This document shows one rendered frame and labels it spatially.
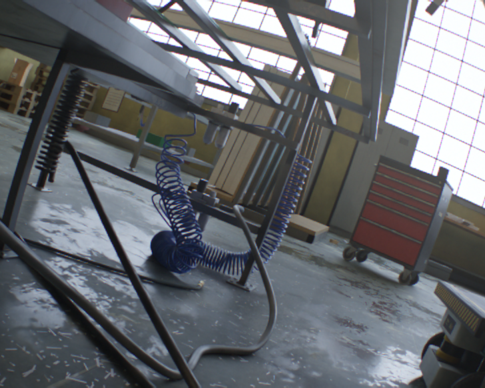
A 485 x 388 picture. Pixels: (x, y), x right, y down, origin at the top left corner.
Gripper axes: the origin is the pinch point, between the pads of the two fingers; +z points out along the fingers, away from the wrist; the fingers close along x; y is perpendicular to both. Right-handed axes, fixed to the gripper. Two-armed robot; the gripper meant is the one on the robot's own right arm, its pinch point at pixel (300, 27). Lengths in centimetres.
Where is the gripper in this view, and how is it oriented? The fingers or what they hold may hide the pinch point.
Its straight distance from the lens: 150.2
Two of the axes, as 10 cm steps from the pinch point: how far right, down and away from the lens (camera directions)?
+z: -1.3, 7.5, 6.4
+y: 4.1, -5.5, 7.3
